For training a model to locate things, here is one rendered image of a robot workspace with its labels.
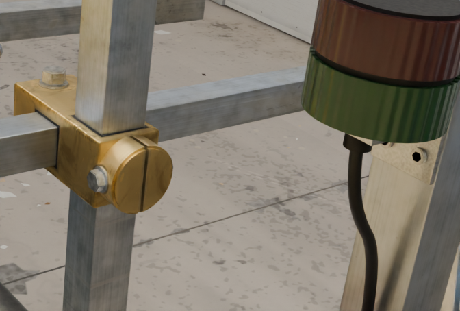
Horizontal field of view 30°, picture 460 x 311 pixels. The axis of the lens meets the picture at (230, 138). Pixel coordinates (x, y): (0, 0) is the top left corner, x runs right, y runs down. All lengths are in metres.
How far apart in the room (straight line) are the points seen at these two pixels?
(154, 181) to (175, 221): 1.86
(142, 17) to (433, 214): 0.25
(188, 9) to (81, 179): 0.42
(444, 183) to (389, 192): 0.03
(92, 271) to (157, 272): 1.59
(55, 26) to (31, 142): 0.30
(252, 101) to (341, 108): 0.40
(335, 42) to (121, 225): 0.33
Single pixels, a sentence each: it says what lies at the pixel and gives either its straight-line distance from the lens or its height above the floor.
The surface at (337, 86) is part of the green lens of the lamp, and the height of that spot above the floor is 1.10.
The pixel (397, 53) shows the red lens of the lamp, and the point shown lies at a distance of 0.31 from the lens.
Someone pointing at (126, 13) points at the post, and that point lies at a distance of 0.55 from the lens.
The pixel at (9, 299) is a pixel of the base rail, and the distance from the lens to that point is 0.88.
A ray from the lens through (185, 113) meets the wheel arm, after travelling 0.67.
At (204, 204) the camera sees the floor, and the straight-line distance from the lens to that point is 2.55.
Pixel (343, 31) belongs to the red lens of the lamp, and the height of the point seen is 1.12.
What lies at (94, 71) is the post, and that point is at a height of 1.01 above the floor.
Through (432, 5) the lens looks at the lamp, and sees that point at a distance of 0.33.
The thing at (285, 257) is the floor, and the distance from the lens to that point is 2.35.
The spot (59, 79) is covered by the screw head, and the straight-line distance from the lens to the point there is 0.64.
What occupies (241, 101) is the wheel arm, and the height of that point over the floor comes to 0.95.
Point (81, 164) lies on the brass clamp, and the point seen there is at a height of 0.95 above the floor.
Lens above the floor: 1.21
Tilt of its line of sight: 24 degrees down
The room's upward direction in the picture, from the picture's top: 8 degrees clockwise
